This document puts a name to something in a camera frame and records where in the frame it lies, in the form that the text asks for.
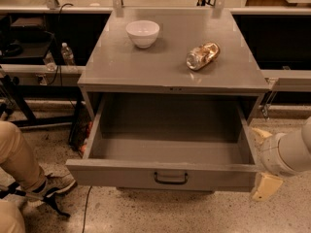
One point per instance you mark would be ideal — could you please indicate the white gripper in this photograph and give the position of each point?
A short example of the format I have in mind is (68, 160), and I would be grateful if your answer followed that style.
(269, 154)

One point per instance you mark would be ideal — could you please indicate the grey top drawer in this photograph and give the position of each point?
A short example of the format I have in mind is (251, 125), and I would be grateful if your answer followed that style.
(163, 141)

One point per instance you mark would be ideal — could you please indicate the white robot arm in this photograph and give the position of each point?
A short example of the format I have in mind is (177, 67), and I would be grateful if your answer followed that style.
(282, 155)

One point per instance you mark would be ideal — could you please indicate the grey metal drawer cabinet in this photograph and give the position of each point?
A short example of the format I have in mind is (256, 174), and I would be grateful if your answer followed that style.
(118, 66)

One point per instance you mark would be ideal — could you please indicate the crushed golden can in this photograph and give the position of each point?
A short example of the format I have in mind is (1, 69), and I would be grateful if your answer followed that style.
(201, 56)

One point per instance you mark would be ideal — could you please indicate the white ceramic bowl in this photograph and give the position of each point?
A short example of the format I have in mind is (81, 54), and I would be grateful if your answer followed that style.
(142, 33)

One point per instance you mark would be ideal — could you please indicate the grey sneaker shoe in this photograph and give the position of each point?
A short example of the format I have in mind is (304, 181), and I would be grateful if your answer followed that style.
(55, 185)

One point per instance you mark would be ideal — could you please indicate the clear plastic water bottle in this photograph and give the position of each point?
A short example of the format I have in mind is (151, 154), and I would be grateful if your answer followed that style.
(68, 57)

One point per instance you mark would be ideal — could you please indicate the person's beige trouser leg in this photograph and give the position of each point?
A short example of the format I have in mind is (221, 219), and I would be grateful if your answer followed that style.
(18, 159)

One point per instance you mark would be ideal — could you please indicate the black chair base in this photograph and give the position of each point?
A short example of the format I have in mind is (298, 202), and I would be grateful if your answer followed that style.
(48, 199)

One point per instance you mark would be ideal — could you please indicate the black wire basket with items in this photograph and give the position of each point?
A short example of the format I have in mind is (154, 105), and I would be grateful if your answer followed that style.
(80, 130)

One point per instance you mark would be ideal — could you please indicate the black table frame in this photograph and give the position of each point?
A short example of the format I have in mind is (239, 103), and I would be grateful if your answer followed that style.
(31, 120)

